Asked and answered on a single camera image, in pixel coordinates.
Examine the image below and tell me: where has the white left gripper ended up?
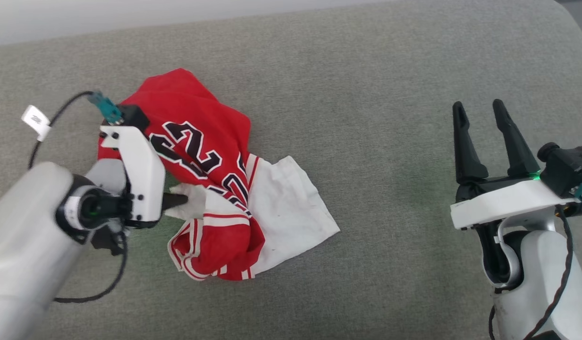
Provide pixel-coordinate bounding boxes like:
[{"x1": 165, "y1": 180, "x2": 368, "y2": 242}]
[{"x1": 100, "y1": 125, "x2": 188, "y2": 228}]

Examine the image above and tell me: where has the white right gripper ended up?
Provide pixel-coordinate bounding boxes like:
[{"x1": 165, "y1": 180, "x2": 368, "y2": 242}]
[{"x1": 450, "y1": 99, "x2": 579, "y2": 284}]

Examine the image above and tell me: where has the red and white basketball jersey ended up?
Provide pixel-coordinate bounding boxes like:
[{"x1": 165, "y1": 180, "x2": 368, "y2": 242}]
[{"x1": 97, "y1": 68, "x2": 341, "y2": 282}]

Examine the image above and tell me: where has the grey fabric sofa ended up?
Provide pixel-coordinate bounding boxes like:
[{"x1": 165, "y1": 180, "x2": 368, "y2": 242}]
[{"x1": 0, "y1": 0, "x2": 582, "y2": 340}]

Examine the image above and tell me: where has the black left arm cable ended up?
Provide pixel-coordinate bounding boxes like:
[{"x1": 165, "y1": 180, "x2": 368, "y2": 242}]
[{"x1": 28, "y1": 91, "x2": 129, "y2": 304}]

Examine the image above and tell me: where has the teal left camera connector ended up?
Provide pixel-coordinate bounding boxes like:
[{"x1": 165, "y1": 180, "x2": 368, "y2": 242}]
[{"x1": 87, "y1": 91, "x2": 123, "y2": 123}]

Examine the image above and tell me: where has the white cable label tag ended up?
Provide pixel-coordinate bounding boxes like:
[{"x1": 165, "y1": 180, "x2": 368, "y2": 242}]
[{"x1": 21, "y1": 105, "x2": 52, "y2": 142}]

